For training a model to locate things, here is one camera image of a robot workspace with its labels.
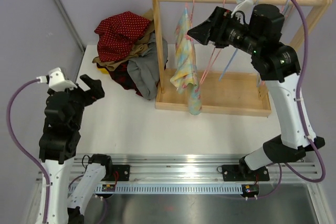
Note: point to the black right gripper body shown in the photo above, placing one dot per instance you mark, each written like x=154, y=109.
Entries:
x=232, y=32

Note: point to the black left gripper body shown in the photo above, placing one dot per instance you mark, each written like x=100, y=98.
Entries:
x=80, y=98

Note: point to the red black plaid skirt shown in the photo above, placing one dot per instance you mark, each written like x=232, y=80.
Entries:
x=120, y=75

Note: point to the pink wire hanger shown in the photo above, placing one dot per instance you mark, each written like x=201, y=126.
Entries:
x=193, y=6
x=290, y=9
x=209, y=66

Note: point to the blue wire hanger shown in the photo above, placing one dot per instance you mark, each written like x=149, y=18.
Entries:
x=283, y=10
x=232, y=58

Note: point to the grey skirt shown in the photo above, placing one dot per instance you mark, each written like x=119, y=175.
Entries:
x=144, y=70

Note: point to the pastel floral skirt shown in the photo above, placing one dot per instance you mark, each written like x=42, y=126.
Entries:
x=185, y=78

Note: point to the red white polka-dot skirt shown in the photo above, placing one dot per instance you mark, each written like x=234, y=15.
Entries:
x=120, y=35

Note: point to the tan brown skirt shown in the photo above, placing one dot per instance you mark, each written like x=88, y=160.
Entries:
x=139, y=51

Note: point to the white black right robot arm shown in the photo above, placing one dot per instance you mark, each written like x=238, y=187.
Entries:
x=279, y=67

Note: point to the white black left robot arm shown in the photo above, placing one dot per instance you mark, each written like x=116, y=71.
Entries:
x=57, y=150

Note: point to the yellow plastic tray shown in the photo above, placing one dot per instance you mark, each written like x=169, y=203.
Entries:
x=103, y=70

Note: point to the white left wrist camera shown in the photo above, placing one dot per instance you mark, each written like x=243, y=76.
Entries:
x=57, y=80

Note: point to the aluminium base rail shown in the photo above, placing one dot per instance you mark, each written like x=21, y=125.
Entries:
x=187, y=174

